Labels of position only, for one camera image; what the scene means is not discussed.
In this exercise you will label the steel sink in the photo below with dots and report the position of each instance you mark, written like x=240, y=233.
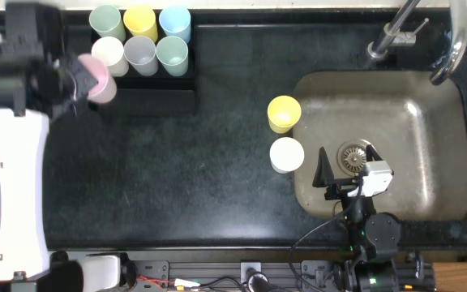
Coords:
x=412, y=121

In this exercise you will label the cream cup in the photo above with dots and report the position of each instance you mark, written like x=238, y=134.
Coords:
x=110, y=50

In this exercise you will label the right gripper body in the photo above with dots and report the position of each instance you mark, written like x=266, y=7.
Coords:
x=339, y=190

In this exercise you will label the white cup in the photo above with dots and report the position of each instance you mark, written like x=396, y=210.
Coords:
x=286, y=154

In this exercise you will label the yellow cup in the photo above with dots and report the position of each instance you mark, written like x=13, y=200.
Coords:
x=284, y=111
x=139, y=20

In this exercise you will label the blue cup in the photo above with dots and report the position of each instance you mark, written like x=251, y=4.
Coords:
x=174, y=22

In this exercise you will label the black tray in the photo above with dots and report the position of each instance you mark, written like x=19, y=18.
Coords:
x=156, y=101

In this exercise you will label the grey cup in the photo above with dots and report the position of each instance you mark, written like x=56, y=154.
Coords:
x=140, y=52

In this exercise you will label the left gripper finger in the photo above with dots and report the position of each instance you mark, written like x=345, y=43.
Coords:
x=80, y=77

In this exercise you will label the mounting rail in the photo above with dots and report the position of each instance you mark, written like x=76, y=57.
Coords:
x=209, y=269

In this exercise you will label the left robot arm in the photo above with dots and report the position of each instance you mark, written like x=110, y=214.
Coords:
x=12, y=182

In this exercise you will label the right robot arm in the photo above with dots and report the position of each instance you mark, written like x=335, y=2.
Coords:
x=381, y=233

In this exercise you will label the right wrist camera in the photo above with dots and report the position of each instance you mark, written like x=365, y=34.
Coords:
x=375, y=178

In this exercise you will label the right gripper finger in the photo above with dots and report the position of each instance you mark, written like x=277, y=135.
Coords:
x=323, y=170
x=373, y=154

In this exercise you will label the steel tap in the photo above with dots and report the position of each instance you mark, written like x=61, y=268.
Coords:
x=458, y=40

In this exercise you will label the pink cup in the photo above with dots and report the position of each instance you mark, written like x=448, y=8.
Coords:
x=105, y=87

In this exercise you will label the green cup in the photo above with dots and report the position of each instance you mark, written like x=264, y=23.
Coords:
x=172, y=52
x=105, y=20

